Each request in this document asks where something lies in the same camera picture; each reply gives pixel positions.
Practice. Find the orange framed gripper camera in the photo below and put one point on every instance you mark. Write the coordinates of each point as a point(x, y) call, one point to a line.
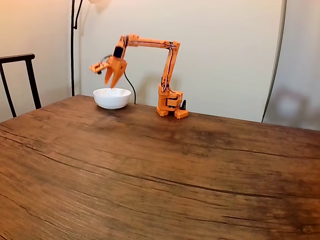
point(97, 67)

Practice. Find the black floor lamp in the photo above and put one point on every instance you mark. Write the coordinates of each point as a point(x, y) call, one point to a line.
point(72, 50)

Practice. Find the black chair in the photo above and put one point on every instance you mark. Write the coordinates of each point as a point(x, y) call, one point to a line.
point(30, 75)

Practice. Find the white bowl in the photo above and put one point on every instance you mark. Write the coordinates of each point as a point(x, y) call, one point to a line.
point(112, 100)

